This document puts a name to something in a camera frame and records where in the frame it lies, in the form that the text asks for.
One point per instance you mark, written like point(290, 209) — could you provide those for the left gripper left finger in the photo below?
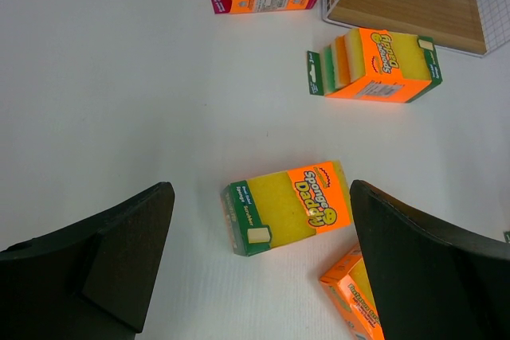
point(90, 280)

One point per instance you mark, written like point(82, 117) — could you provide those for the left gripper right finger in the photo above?
point(430, 279)

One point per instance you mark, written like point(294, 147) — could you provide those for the orange green sponge pack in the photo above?
point(375, 65)

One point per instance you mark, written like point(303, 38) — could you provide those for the orange flat scrub box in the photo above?
point(347, 285)

